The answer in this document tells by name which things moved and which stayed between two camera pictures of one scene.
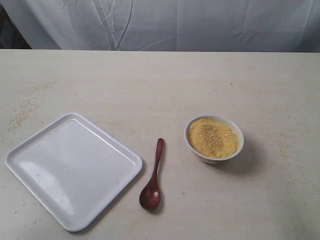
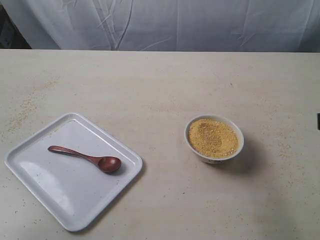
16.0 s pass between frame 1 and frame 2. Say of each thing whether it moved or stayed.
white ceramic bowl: stayed
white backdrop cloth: stayed
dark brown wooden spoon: moved
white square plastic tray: stayed
